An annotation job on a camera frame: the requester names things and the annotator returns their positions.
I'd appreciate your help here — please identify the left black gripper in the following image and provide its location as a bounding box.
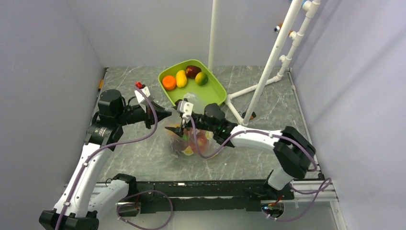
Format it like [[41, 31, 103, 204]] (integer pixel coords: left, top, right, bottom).
[[115, 100, 172, 129]]

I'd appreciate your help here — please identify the clear plastic bag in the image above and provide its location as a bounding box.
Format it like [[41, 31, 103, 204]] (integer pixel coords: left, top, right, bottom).
[[164, 93, 217, 158]]

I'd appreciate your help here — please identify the red grape bunch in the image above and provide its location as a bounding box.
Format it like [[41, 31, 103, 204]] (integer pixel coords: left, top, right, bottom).
[[189, 130, 209, 153]]

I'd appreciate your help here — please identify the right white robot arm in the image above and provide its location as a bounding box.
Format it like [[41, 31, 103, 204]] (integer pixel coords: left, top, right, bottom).
[[165, 100, 317, 199]]

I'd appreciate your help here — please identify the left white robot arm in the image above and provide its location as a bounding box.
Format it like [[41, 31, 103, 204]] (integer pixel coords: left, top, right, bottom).
[[39, 84, 171, 230]]

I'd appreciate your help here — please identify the orange fake fruit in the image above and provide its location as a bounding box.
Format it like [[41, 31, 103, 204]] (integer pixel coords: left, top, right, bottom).
[[161, 75, 177, 91]]

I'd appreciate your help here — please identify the green yellow fake mango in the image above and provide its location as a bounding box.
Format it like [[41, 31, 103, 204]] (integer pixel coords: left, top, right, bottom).
[[195, 72, 208, 86]]

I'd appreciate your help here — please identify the green plastic tray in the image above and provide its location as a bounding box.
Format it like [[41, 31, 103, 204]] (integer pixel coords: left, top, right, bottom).
[[158, 59, 227, 105]]

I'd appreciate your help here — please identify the dark red apple back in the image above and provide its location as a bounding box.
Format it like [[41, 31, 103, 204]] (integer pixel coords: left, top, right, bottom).
[[185, 65, 202, 79]]

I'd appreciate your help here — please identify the orange hook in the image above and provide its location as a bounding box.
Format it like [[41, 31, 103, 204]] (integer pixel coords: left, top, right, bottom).
[[274, 23, 292, 36]]

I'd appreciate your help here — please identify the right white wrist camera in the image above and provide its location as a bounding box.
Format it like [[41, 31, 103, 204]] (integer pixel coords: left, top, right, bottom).
[[176, 100, 194, 120]]

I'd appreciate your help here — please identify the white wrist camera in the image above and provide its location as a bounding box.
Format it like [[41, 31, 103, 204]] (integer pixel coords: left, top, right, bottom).
[[134, 86, 154, 105], [176, 100, 194, 120]]

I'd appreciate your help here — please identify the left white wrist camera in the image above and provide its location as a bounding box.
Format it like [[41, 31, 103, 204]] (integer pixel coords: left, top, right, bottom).
[[134, 86, 154, 105]]

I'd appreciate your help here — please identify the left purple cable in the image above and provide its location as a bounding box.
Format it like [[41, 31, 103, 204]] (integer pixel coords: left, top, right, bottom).
[[54, 81, 173, 230]]

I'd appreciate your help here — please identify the purple cable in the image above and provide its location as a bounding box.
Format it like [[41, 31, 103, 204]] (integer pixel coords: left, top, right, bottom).
[[189, 115, 332, 222], [54, 81, 173, 230]]

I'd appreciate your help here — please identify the orange handled tool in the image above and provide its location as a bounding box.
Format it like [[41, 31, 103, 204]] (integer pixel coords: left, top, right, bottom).
[[98, 79, 104, 92]]

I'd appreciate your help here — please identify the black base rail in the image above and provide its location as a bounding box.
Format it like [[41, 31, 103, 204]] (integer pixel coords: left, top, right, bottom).
[[118, 179, 294, 216]]

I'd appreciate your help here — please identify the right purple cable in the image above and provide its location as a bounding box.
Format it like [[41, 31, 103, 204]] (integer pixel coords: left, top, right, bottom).
[[189, 115, 332, 222]]

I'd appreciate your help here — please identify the white pvc pipe frame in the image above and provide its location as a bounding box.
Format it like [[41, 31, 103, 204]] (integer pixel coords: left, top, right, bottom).
[[225, 0, 321, 126]]

